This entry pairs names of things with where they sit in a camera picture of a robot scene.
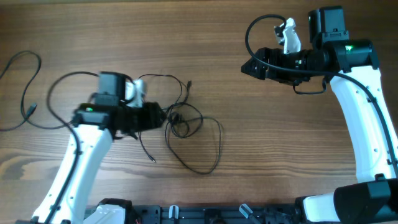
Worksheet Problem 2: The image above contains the separated black USB cable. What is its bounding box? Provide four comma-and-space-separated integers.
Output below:
0, 50, 69, 133

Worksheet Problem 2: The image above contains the black cables bundle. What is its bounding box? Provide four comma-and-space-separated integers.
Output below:
136, 73, 224, 175

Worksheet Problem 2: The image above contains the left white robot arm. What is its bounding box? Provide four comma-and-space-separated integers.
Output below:
28, 72, 166, 223

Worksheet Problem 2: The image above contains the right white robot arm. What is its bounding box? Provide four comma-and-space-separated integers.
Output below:
241, 6, 397, 223

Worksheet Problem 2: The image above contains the camera black cable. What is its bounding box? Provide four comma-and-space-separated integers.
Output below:
244, 14, 398, 178
43, 71, 100, 224

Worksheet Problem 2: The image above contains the left camera black cable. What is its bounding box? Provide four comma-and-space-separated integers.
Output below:
43, 71, 100, 224

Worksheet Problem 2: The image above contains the right camera black cable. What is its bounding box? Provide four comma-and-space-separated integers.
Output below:
244, 14, 398, 178

